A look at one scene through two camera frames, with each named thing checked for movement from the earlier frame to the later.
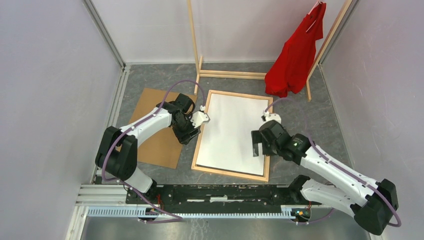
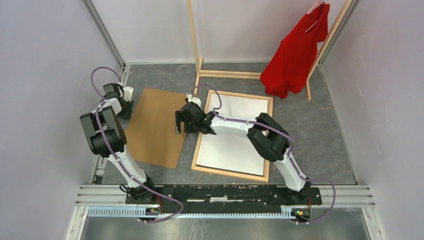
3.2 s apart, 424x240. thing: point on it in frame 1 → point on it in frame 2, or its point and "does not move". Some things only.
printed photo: [225, 142] does not move
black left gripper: [185, 137] → [127, 116]
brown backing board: [164, 149] does not move
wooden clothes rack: [200, 73] does not move
